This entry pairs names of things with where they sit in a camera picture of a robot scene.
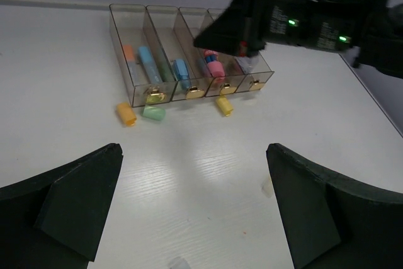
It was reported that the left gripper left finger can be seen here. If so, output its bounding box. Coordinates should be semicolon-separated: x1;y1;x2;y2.
1;143;123;268

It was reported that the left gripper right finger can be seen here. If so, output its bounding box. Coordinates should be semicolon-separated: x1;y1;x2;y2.
266;143;402;268

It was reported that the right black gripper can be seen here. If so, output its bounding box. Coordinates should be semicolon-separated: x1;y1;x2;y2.
193;0;402;77

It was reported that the small clear jar blue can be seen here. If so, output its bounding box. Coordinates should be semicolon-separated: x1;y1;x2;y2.
235;56;259;74

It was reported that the yellow highlighter pen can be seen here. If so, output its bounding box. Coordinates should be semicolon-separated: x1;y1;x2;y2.
261;178;274;198

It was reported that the yellow pen cap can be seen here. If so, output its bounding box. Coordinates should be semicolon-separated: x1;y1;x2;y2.
215;96;234;117

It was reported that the green highlighter pen top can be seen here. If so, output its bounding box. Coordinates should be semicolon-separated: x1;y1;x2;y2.
156;50;176;83

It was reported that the green highlighter pen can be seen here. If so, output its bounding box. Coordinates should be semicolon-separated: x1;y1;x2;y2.
156;50;176;83
168;256;191;269

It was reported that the blue highlighter pen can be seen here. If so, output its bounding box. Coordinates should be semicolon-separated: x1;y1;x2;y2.
137;46;163;84

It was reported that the grey orange-tip highlighter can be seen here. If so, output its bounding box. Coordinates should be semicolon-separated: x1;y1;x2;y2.
122;44;139;87

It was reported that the green pen cap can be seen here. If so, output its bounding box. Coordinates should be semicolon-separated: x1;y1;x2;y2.
142;105;166;122

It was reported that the green highlighter pen bottom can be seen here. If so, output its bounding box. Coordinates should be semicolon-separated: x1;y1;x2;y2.
168;256;191;269

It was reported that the clear bin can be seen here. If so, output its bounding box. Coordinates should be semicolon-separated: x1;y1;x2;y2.
109;4;176;108
173;6;247;98
147;5;204;101
205;8;275;94

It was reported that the orange-yellow pen cap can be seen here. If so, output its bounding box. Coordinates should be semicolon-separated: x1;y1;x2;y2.
116;103;137;127

